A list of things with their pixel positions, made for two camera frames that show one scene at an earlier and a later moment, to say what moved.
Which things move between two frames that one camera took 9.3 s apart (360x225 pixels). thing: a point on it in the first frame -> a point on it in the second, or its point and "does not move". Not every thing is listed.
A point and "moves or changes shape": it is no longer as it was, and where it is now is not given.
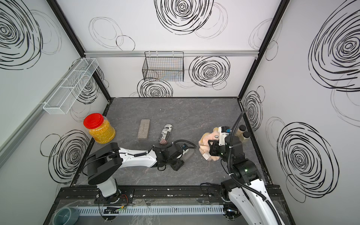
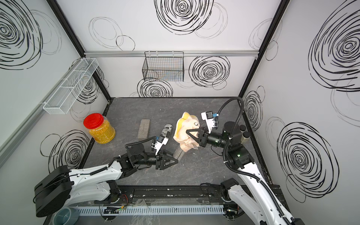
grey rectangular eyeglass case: [144, 129] does not move
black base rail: [207, 194] does not move
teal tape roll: [65, 215] does not move
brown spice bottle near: [246, 135] does not move
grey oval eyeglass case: [187, 154] moves or changes shape
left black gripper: [180, 164] -> [160, 160]
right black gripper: [213, 146] -> [204, 136]
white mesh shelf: [63, 99] does not move
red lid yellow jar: [100, 128] does not move
